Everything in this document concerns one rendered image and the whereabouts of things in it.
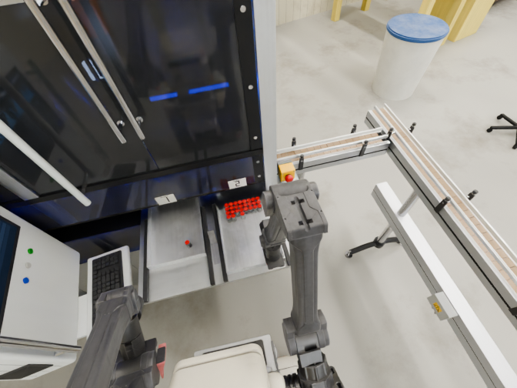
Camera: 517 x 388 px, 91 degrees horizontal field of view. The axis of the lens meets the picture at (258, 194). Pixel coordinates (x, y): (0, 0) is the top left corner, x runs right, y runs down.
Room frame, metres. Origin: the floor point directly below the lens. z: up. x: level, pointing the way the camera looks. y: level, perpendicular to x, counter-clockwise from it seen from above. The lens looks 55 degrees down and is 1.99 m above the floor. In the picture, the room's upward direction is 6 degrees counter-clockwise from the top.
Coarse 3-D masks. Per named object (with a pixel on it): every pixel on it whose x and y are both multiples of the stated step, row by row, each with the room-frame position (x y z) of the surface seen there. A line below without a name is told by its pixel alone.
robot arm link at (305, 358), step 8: (296, 336) 0.06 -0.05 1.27; (304, 336) 0.06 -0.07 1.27; (312, 336) 0.06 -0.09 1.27; (296, 344) 0.05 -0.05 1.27; (304, 344) 0.05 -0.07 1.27; (312, 344) 0.05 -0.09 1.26; (304, 352) 0.03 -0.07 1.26; (312, 352) 0.03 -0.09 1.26; (320, 352) 0.03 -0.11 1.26; (304, 360) 0.02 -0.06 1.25; (312, 360) 0.01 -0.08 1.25; (320, 360) 0.01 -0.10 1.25
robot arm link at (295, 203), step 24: (288, 192) 0.28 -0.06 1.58; (312, 192) 0.27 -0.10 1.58; (288, 216) 0.22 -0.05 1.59; (312, 216) 0.22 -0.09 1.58; (288, 240) 0.18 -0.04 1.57; (312, 240) 0.19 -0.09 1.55; (312, 264) 0.16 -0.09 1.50; (312, 288) 0.13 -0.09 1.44; (312, 312) 0.10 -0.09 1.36; (288, 336) 0.07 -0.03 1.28
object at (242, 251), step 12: (240, 216) 0.64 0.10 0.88; (252, 216) 0.64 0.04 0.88; (264, 216) 0.63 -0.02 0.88; (228, 228) 0.59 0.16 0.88; (240, 228) 0.58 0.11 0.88; (252, 228) 0.57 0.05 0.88; (228, 240) 0.52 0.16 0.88; (240, 240) 0.52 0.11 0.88; (252, 240) 0.51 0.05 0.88; (228, 252) 0.47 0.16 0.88; (240, 252) 0.46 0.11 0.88; (252, 252) 0.45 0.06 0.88; (228, 264) 0.41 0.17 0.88; (240, 264) 0.40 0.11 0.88; (252, 264) 0.40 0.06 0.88; (264, 264) 0.38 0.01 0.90
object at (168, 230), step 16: (160, 208) 0.75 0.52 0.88; (176, 208) 0.74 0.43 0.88; (192, 208) 0.73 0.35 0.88; (160, 224) 0.65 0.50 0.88; (176, 224) 0.64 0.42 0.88; (192, 224) 0.63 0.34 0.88; (160, 240) 0.56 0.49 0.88; (176, 240) 0.55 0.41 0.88; (192, 240) 0.54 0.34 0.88; (160, 256) 0.48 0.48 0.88; (176, 256) 0.47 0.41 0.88; (192, 256) 0.45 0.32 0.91
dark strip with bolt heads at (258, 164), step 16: (240, 0) 0.77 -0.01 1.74; (240, 16) 0.77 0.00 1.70; (240, 32) 0.76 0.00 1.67; (240, 48) 0.76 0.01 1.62; (256, 80) 0.77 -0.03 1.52; (256, 96) 0.77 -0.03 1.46; (256, 112) 0.77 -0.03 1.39; (256, 128) 0.77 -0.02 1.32; (256, 144) 0.77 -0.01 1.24; (256, 160) 0.76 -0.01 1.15; (256, 176) 0.76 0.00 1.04
